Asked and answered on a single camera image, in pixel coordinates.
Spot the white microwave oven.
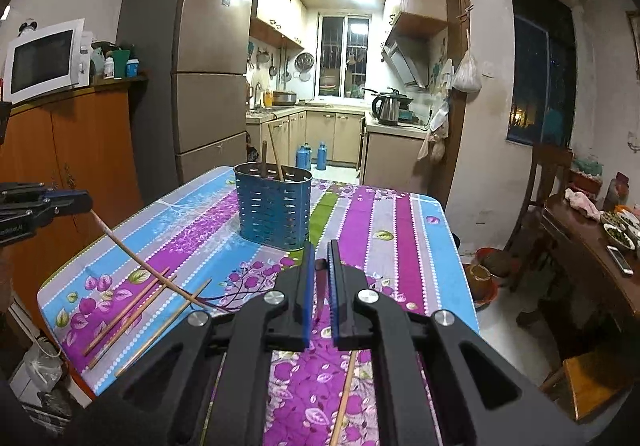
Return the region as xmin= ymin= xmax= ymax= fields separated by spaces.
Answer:
xmin=3 ymin=18 xmax=93 ymax=104

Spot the worn wooden chopstick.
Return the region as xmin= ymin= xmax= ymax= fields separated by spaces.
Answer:
xmin=82 ymin=279 xmax=158 ymax=356

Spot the short bamboo chopstick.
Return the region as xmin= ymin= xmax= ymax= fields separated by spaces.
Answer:
xmin=115 ymin=301 xmax=191 ymax=378

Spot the long thin bamboo chopstick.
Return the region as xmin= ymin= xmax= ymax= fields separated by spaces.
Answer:
xmin=268 ymin=125 xmax=284 ymax=182

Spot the silver refrigerator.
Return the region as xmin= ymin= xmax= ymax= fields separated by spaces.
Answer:
xmin=116 ymin=0 xmax=252 ymax=203

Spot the framed wall picture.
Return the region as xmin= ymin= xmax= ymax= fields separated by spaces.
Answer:
xmin=627 ymin=10 xmax=640 ymax=75

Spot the kitchen window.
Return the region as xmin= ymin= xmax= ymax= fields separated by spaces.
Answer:
xmin=316 ymin=14 xmax=371 ymax=100

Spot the green-ended wooden chopstick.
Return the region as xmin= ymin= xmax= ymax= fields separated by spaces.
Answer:
xmin=330 ymin=351 xmax=358 ymax=446

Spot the reddish wooden chopstick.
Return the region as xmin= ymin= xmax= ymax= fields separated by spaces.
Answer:
xmin=314 ymin=259 xmax=329 ymax=324

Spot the dark blue window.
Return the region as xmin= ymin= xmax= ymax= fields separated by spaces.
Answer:
xmin=506 ymin=0 xmax=577 ymax=147

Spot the white smartphone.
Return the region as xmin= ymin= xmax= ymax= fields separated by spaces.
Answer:
xmin=606 ymin=246 xmax=634 ymax=276

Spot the hanging white plastic bag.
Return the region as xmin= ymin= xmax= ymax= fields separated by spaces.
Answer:
xmin=451 ymin=50 xmax=482 ymax=94

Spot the range hood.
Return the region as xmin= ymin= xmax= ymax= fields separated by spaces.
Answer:
xmin=382 ymin=34 xmax=434 ymax=90

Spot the dark wooden side table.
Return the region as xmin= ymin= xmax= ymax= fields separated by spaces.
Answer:
xmin=541 ymin=194 xmax=639 ymax=330

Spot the light wooden chopstick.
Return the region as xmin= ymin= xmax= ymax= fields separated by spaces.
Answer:
xmin=88 ymin=286 xmax=167 ymax=369

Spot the blue perforated utensil holder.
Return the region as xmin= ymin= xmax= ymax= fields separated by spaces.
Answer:
xmin=233 ymin=162 xmax=312 ymax=251

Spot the blue thermos bottle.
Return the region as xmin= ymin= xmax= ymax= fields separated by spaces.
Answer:
xmin=295 ymin=143 xmax=311 ymax=171
xmin=317 ymin=142 xmax=328 ymax=171

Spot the orange wooden cabinet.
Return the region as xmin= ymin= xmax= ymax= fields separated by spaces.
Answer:
xmin=1 ymin=78 xmax=146 ymax=327

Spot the steel electric kettle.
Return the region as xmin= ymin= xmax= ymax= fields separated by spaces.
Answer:
xmin=371 ymin=93 xmax=400 ymax=127

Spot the blue lidded jar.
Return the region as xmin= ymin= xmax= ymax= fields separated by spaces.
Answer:
xmin=125 ymin=58 xmax=139 ymax=78

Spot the brown wooden chopstick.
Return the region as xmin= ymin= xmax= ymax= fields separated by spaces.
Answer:
xmin=260 ymin=140 xmax=268 ymax=179

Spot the upper kitchen wall cabinet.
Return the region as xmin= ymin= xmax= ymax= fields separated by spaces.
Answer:
xmin=382 ymin=0 xmax=447 ymax=39

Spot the wooden chair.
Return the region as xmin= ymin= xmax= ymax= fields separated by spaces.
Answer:
xmin=504 ymin=143 xmax=574 ymax=277

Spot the floral striped tablecloth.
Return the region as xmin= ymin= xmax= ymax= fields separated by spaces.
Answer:
xmin=38 ymin=163 xmax=478 ymax=445

